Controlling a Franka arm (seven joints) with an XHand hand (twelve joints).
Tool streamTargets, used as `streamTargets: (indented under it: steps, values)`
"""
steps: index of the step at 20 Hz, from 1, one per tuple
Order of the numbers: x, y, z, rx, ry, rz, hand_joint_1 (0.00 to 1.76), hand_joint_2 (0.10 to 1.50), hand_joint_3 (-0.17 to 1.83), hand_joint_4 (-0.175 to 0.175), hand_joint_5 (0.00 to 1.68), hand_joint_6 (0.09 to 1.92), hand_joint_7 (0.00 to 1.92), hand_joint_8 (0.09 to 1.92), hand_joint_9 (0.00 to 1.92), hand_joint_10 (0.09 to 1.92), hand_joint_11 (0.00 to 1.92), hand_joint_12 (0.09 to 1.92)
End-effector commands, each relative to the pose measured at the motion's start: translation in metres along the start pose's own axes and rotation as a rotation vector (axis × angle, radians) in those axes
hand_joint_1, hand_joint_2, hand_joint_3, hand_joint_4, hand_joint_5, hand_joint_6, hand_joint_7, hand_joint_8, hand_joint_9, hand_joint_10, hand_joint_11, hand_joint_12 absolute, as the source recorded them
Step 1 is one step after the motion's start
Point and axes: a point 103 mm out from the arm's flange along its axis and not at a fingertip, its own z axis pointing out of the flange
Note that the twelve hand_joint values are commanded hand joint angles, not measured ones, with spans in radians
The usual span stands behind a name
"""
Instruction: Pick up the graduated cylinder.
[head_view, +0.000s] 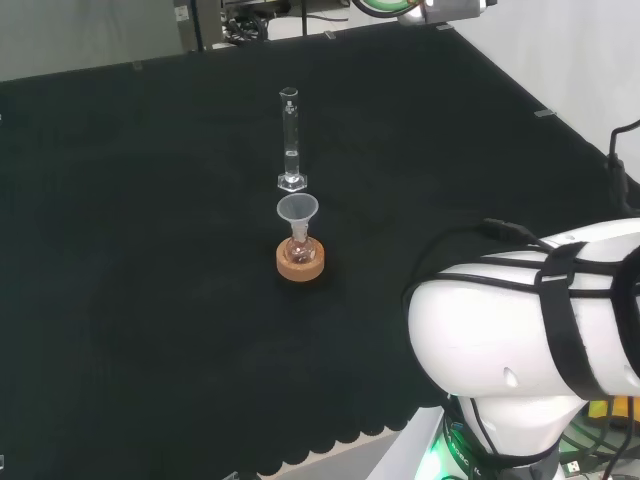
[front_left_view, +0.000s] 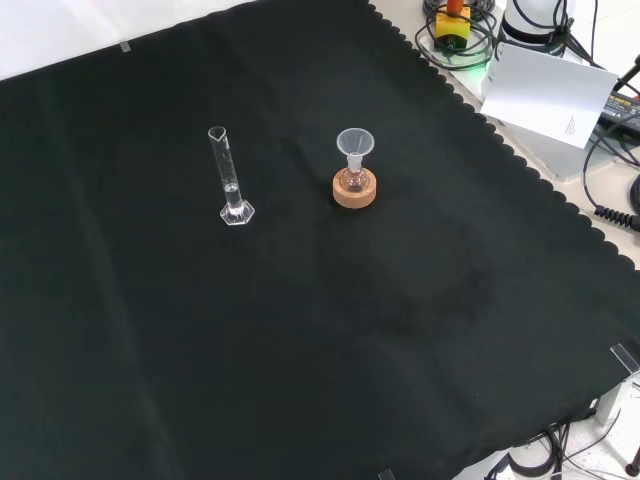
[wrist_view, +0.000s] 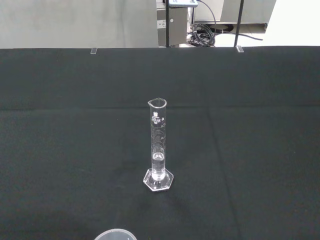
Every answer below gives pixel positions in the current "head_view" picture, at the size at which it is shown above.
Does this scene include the clear glass graduated cylinder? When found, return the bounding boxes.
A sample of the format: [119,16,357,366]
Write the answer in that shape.
[277,86,309,194]

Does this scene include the black cable with plug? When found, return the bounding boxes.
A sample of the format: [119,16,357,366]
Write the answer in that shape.
[604,119,640,217]

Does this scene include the clear plastic funnel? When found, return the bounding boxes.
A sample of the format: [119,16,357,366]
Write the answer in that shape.
[276,194,317,239]

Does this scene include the cork ring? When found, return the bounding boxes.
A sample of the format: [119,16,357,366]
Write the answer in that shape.
[274,238,327,283]

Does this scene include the clear round-bottom flask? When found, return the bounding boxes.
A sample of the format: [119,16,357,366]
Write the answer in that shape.
[286,227,316,266]

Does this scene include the yellow stop button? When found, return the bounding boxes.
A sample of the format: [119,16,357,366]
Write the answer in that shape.
[586,395,640,429]

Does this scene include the black bench cloth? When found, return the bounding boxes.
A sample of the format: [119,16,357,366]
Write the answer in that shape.
[0,22,640,477]

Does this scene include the black cable with connector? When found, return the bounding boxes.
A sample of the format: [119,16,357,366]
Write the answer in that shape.
[407,216,557,302]

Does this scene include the pale board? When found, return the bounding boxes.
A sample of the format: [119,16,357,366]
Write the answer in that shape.
[368,406,447,480]

